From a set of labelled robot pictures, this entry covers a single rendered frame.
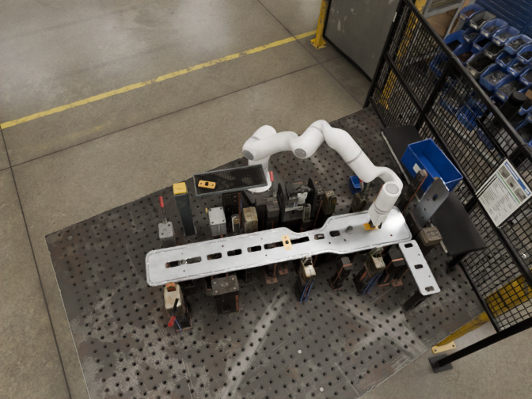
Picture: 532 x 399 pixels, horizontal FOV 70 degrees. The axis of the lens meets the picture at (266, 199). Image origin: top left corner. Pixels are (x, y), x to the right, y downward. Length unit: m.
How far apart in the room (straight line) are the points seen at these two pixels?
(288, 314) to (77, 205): 2.13
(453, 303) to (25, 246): 3.05
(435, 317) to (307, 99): 2.65
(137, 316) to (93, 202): 1.55
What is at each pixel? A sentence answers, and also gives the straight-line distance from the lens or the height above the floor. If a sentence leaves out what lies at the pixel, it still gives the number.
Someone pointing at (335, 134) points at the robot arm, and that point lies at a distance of 1.72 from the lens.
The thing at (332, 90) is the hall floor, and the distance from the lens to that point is 4.36.
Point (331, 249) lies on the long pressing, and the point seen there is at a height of 1.00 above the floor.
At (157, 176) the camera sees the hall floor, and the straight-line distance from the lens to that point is 3.52.
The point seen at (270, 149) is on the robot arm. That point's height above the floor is 1.24.
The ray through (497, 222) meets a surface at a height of 1.18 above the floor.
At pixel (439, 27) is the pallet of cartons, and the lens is 4.92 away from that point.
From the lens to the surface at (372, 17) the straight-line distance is 4.15.
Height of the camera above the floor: 2.73
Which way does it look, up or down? 56 degrees down
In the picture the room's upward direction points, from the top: 5 degrees clockwise
